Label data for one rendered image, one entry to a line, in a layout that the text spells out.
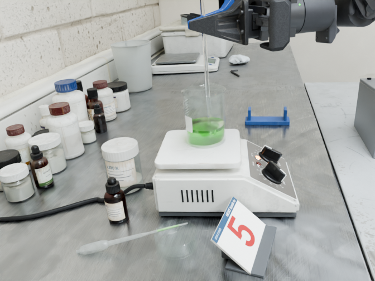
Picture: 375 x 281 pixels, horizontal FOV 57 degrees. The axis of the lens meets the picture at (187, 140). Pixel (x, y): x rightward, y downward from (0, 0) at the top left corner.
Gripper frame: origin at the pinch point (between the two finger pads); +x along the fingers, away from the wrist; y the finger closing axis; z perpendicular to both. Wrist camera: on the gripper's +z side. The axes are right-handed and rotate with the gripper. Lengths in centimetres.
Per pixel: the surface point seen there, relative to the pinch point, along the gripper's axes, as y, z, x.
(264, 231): 13.9, -25.3, -1.2
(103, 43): -83, -12, 14
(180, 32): -105, -14, -19
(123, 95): -45, -21, 12
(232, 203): 11.1, -21.7, 2.1
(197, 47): -102, -21, -26
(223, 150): 5.1, -16.9, 1.0
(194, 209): 7.7, -23.9, 6.6
